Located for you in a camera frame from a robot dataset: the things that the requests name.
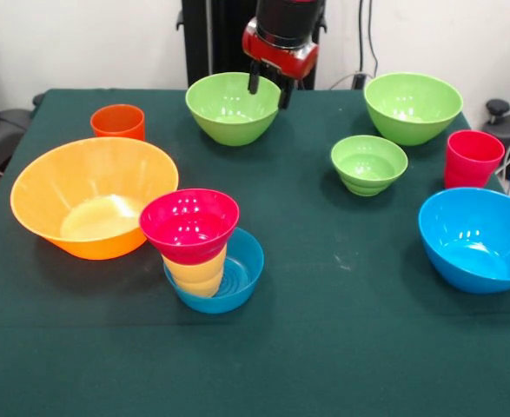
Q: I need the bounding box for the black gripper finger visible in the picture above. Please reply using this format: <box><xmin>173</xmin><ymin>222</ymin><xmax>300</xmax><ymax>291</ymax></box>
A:
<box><xmin>277</xmin><ymin>76</ymin><xmax>295</xmax><ymax>110</ymax></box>
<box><xmin>247</xmin><ymin>59</ymin><xmax>261</xmax><ymax>96</ymax></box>

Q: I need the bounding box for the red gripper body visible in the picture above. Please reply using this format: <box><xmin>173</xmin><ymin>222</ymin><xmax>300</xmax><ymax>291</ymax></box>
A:
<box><xmin>242</xmin><ymin>17</ymin><xmax>320</xmax><ymax>82</ymax></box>

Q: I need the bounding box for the large green plastic bowl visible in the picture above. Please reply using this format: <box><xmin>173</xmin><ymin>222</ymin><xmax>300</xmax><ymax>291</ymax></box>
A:
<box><xmin>184</xmin><ymin>71</ymin><xmax>281</xmax><ymax>148</ymax></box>
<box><xmin>363</xmin><ymin>72</ymin><xmax>464</xmax><ymax>147</ymax></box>

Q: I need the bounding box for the small pink plastic bowl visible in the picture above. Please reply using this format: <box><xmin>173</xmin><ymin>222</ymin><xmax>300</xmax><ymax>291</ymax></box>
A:
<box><xmin>139</xmin><ymin>188</ymin><xmax>241</xmax><ymax>265</ymax></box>

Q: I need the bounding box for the yellow plastic cup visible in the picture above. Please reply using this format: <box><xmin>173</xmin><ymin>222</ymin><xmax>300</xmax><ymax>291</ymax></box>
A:
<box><xmin>160</xmin><ymin>245</ymin><xmax>229</xmax><ymax>299</ymax></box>

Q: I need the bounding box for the small green plastic bowl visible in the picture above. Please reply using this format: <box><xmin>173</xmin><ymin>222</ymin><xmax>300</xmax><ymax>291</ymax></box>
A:
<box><xmin>330</xmin><ymin>134</ymin><xmax>409</xmax><ymax>197</ymax></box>

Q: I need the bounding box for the orange plastic cup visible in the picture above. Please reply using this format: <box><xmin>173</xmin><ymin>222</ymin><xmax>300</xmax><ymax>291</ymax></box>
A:
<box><xmin>89</xmin><ymin>103</ymin><xmax>146</xmax><ymax>142</ymax></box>

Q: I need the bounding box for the small blue plastic bowl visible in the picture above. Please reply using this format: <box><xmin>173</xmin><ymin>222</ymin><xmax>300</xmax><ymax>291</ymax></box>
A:
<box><xmin>163</xmin><ymin>226</ymin><xmax>265</xmax><ymax>314</ymax></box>

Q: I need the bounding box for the red plastic cup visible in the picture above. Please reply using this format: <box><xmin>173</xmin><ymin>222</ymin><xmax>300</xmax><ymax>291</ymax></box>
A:
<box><xmin>443</xmin><ymin>129</ymin><xmax>507</xmax><ymax>190</ymax></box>

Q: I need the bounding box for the black round knob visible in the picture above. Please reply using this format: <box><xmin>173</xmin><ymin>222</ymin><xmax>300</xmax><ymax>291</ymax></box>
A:
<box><xmin>485</xmin><ymin>98</ymin><xmax>510</xmax><ymax>126</ymax></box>

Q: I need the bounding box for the large orange plastic bowl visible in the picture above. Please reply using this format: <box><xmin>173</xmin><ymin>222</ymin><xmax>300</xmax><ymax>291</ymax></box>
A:
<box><xmin>10</xmin><ymin>136</ymin><xmax>180</xmax><ymax>261</ymax></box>

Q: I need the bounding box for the large blue plastic bowl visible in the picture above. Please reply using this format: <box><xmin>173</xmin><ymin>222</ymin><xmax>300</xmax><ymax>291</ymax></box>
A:
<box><xmin>418</xmin><ymin>187</ymin><xmax>510</xmax><ymax>295</ymax></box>

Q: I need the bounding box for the black chair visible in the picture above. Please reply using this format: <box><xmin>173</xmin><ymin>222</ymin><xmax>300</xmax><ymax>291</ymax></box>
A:
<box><xmin>0</xmin><ymin>56</ymin><xmax>34</xmax><ymax>175</ymax></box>

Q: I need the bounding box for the dark green table cloth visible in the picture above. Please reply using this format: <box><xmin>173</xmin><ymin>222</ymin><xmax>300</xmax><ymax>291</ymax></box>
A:
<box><xmin>0</xmin><ymin>88</ymin><xmax>510</xmax><ymax>417</ymax></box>

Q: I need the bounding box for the grey cable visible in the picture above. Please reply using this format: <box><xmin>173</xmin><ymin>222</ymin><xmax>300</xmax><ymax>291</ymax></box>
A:
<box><xmin>328</xmin><ymin>72</ymin><xmax>360</xmax><ymax>90</ymax></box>

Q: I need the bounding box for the black cable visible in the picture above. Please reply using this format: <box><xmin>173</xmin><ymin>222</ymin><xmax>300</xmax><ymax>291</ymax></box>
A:
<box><xmin>367</xmin><ymin>0</ymin><xmax>380</xmax><ymax>76</ymax></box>
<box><xmin>357</xmin><ymin>0</ymin><xmax>367</xmax><ymax>75</ymax></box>

